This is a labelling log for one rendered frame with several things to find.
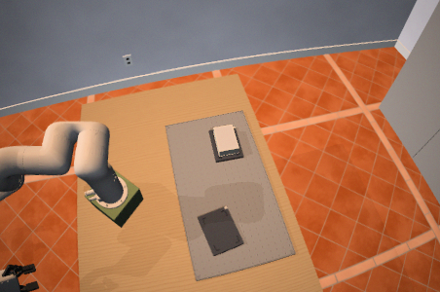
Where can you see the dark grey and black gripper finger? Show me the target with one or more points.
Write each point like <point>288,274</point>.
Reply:
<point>19,270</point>
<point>29,287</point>

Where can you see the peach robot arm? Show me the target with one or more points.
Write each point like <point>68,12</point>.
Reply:
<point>54,157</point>

